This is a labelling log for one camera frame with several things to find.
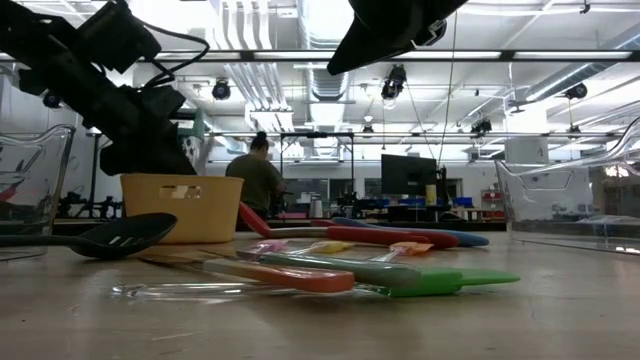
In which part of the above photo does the black floor equipment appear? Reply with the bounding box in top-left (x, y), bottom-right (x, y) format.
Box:
top-left (55, 189), bottom-right (124, 221)

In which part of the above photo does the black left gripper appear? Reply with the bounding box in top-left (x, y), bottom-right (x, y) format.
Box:
top-left (69, 79), bottom-right (197, 176)

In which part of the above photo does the black overhead camera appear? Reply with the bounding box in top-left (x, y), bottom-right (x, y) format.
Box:
top-left (380, 63), bottom-right (408, 101)

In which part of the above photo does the small pink spatula clear handle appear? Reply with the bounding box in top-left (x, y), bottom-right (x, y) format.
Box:
top-left (235, 238), bottom-right (290, 261)

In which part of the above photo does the black computer monitor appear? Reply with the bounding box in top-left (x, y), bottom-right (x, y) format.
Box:
top-left (380, 153), bottom-right (439, 197)

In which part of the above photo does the blue silicone spoon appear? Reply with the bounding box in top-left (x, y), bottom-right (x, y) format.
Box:
top-left (331, 216), bottom-right (490, 248)

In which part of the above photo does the shelf rack with red bins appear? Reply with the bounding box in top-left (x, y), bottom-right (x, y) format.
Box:
top-left (480, 188), bottom-right (504, 220)

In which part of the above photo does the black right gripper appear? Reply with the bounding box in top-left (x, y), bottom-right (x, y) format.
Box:
top-left (327, 0), bottom-right (469, 76)

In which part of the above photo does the small yellow spatula clear handle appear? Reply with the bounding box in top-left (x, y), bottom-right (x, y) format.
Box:
top-left (282, 240), bottom-right (355, 256)

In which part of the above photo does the yellow plastic basket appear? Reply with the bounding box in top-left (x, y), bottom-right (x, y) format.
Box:
top-left (120, 173), bottom-right (245, 245)

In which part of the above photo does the black rig frame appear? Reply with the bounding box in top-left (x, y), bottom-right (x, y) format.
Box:
top-left (0, 48), bottom-right (640, 63)

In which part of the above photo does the black slotted spoon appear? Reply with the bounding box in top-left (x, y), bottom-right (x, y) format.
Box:
top-left (0, 212), bottom-right (179, 260)

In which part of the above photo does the red slotted silicone spoon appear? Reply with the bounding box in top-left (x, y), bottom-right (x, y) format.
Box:
top-left (308, 218), bottom-right (351, 229)

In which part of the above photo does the clear plastic bin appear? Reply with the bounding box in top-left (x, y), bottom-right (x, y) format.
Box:
top-left (0, 123), bottom-right (77, 262)
top-left (493, 117), bottom-right (640, 256)

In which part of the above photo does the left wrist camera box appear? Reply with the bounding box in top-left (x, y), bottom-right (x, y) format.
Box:
top-left (77, 0), bottom-right (164, 74)

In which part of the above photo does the orange handled knife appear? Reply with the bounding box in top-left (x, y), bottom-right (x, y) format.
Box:
top-left (138, 252), bottom-right (357, 295)

